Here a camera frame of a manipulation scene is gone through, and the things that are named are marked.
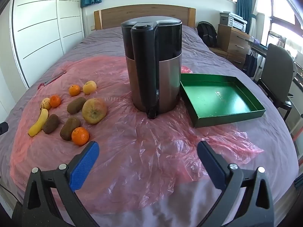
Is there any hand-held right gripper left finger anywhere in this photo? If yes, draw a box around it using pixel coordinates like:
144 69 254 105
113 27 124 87
12 141 100 227

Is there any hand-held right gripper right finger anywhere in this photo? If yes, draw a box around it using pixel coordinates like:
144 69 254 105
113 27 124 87
197 141 276 227

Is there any yellow banana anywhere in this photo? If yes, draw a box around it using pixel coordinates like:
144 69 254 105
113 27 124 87
28 108 49 137

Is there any brown kiwi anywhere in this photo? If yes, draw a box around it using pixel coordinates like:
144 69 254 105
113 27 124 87
60 117 81 141
67 97 87 114
42 114 60 134

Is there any large yellow-red apple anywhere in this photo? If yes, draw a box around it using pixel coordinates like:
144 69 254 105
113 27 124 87
82 98 107 125

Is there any green cardboard box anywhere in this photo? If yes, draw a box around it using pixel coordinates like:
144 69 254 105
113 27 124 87
179 73 266 128

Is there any small yellow apple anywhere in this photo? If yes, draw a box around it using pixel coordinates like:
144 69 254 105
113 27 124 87
82 81 97 95

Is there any pink plastic sheet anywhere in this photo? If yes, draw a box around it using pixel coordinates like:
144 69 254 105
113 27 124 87
9 54 264 213

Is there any black and steel electric kettle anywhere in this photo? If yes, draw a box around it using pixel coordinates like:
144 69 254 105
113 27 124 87
121 16 183 119

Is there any black shopping bag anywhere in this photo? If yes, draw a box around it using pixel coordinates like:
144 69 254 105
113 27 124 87
243 51 258 77

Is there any grey chair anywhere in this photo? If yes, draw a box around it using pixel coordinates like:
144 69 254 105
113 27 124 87
257 43 295 121

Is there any white wardrobe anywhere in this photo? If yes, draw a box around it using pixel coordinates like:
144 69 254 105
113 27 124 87
0 0 84 88

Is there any wooden dresser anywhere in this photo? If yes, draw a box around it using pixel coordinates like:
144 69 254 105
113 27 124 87
209 24 252 70

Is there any cluttered desk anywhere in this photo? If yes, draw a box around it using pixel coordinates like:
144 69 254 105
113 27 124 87
246 37 270 57

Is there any black backpack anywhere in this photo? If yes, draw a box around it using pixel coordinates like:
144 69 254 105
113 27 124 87
197 21 218 48

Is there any white printer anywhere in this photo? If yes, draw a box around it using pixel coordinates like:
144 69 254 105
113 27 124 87
219 11 248 32

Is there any wooden headboard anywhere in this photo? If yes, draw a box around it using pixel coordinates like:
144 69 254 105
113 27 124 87
94 5 196 31

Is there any window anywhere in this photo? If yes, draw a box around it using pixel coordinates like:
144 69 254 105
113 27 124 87
258 0 303 59

